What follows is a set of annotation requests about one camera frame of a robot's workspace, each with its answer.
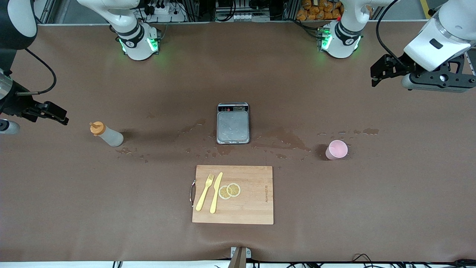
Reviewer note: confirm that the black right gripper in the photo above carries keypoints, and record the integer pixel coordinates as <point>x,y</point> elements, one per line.
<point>12,102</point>

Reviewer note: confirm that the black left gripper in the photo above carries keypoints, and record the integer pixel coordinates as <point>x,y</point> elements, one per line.
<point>398,66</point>

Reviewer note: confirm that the translucent sauce bottle orange cap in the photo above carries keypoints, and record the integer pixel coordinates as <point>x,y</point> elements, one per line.
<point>111,137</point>

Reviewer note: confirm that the pink plastic cup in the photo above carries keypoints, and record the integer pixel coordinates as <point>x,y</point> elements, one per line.
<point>337,149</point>

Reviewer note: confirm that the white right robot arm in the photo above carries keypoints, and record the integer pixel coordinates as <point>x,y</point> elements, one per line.
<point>135,41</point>

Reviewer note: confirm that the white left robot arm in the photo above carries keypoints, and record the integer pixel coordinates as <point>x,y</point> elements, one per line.
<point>435,37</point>

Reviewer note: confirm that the bag of orange snacks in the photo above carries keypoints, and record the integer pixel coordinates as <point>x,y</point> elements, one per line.
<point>316,9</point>

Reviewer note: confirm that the brown table mat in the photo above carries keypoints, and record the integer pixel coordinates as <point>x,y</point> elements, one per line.
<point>111,204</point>

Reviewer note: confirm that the white power strip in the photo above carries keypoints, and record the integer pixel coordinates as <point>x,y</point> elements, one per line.
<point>163,11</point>
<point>238,16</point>

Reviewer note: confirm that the silver digital kitchen scale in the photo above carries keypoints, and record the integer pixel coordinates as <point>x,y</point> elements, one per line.
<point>233,126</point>

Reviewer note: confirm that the yellow plastic fork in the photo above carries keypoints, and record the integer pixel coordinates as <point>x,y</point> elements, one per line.
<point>203,195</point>

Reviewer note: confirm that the yellow plastic knife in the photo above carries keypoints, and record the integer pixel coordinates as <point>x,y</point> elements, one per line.
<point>215,193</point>

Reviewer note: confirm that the wooden cutting board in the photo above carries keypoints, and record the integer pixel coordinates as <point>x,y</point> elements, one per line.
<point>253,208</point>

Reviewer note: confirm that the lemon slice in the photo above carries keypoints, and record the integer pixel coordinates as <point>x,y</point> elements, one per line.
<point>234,190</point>

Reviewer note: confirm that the grey table edge bracket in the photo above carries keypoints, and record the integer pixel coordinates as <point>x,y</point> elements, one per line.
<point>240,257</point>

